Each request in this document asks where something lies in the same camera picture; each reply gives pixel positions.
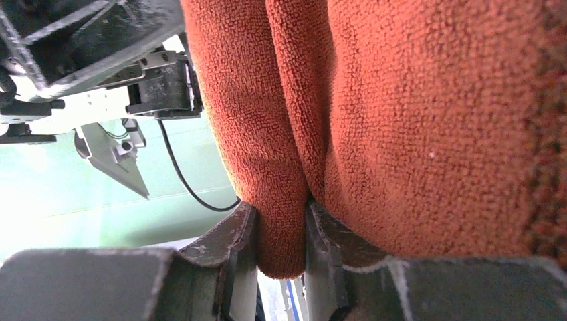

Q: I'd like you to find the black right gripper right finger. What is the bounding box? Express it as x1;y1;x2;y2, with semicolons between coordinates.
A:
304;200;388;320

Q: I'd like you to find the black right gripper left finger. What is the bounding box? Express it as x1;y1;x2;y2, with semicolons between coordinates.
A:
179;202;257;320

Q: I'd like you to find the brown towel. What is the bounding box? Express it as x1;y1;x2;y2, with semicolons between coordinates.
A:
181;1;566;278

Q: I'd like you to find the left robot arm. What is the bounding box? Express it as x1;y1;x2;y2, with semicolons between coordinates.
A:
1;1;203;144

